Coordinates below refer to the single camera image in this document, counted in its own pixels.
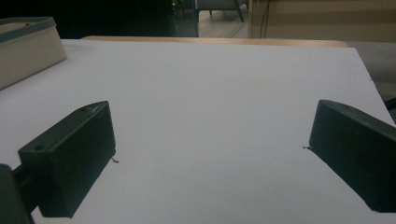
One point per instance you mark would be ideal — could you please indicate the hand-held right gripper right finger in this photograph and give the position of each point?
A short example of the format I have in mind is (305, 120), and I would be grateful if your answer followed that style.
(355, 149)

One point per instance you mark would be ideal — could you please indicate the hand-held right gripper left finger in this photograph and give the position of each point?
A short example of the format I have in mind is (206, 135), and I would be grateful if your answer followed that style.
(71, 155)

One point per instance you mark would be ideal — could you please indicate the beige basket with grey rim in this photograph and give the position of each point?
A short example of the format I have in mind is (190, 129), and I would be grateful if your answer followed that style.
(25, 56)

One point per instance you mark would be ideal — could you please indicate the beige wooden cabinet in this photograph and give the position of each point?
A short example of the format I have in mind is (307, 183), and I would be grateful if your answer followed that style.
(327, 21)

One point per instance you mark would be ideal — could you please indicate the white board mat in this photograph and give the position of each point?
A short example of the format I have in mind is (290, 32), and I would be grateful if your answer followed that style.
(202, 109)

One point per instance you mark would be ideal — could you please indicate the black cabinet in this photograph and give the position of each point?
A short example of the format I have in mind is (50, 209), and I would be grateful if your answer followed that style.
(185, 18)

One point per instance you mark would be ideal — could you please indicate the grey chair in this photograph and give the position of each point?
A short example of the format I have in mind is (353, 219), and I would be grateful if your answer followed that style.
(218, 4)

